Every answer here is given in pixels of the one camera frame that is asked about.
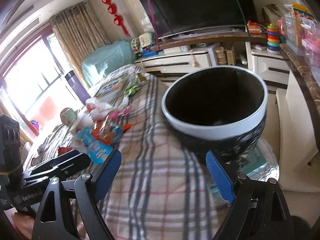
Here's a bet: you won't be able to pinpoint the person's left hand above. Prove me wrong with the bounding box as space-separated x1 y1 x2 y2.
11 212 35 239

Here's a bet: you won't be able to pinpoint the red candy tube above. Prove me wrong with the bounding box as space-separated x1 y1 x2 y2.
91 120 132 145

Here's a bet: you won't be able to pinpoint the red toy telephone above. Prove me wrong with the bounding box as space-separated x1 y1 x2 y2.
247 21 263 35

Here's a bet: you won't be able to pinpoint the green drink carton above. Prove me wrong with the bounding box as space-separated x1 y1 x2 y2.
60 108 77 127

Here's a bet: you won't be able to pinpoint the red heart wall hanging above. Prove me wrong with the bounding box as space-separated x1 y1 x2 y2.
101 0 131 37

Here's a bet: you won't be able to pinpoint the green snack bag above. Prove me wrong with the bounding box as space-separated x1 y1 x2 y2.
124 73 146 97

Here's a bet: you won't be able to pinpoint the pink hairbrush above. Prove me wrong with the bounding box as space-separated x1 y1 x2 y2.
108 105 132 120

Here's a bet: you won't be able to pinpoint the white trash bin black liner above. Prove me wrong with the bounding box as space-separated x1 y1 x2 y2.
161 66 268 162

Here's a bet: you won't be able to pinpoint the white tv cabinet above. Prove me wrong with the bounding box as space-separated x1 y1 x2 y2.
135 42 290 89

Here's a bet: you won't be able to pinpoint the beige curtain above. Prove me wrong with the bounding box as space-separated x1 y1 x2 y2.
49 1 109 88

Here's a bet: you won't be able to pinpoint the black flat screen television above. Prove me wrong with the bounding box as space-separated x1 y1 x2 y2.
139 0 258 38

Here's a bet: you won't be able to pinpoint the toy cash register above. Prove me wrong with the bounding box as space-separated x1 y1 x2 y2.
139 32 159 57

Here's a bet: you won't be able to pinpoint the pink storage box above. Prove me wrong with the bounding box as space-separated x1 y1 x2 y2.
300 18 319 73

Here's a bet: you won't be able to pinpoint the purple thermos bottle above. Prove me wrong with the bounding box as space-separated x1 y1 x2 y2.
65 70 90 105

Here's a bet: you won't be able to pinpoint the teal covered appliance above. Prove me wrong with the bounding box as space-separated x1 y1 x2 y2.
81 40 135 87

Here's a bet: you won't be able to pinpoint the white red plastic bag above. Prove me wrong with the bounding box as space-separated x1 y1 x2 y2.
86 97 114 120

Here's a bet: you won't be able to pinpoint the marble side counter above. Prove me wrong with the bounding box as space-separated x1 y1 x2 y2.
280 43 319 140

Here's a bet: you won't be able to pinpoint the plaid tablecloth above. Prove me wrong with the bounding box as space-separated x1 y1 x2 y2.
30 63 279 240

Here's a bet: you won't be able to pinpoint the stacked round tins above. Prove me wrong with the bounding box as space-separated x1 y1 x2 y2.
214 47 227 65

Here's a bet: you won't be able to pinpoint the rainbow stacking ring toy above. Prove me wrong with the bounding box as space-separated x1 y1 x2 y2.
267 24 280 54

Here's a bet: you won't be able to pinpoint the red milk carton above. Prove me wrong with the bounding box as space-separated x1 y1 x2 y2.
58 147 73 156

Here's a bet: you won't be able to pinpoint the clear drawer organizer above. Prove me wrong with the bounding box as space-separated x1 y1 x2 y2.
284 11 298 53

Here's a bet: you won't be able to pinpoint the children's picture book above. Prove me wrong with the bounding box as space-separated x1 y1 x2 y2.
94 74 129 102

